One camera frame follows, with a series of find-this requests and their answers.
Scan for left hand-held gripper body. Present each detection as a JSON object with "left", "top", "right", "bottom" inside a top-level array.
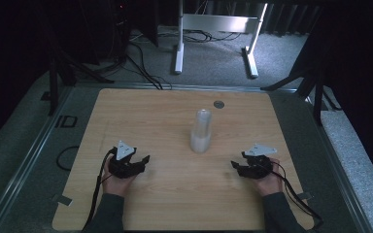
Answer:
[{"left": 108, "top": 140, "right": 146, "bottom": 180}]

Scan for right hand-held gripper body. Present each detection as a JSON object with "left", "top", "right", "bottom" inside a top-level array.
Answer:
[{"left": 240, "top": 143, "right": 278, "bottom": 180}]

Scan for stack of clear plastic cups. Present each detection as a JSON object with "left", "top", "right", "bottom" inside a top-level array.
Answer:
[{"left": 188, "top": 109, "right": 214, "bottom": 154}]

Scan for person's left hand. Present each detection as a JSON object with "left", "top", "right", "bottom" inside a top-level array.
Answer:
[{"left": 101, "top": 155, "right": 137, "bottom": 198}]

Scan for person's right hand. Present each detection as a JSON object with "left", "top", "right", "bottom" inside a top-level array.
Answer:
[{"left": 253, "top": 157, "right": 285, "bottom": 198}]

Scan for grey tape strip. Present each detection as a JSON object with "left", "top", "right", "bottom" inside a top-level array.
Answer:
[
  {"left": 55, "top": 194, "right": 74, "bottom": 207},
  {"left": 297, "top": 191, "right": 315, "bottom": 201}
]

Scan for black tripod stand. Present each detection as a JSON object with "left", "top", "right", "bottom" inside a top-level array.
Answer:
[
  {"left": 259, "top": 54, "right": 343, "bottom": 127},
  {"left": 46, "top": 48, "right": 115, "bottom": 117}
]

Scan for left hand-held gripper black cable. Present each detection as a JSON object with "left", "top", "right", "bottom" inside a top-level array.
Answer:
[{"left": 81, "top": 147, "right": 119, "bottom": 233}]

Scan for hand-held gripper black cable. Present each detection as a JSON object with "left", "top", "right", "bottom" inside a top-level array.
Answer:
[
  {"left": 81, "top": 147, "right": 119, "bottom": 233},
  {"left": 269, "top": 159, "right": 324, "bottom": 230}
]

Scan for right hand-held gripper black cable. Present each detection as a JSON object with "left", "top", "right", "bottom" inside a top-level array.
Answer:
[{"left": 269, "top": 159, "right": 324, "bottom": 230}]

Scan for black floor cables bundle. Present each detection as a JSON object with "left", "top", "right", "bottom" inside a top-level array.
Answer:
[{"left": 121, "top": 41, "right": 173, "bottom": 91}]

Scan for black cables under desk frame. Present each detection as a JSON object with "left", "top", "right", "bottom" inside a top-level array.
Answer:
[{"left": 160, "top": 28, "right": 245, "bottom": 44}]

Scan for white metal desk frame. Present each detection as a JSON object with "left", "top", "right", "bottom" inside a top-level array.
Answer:
[{"left": 173, "top": 0, "right": 269, "bottom": 80}]

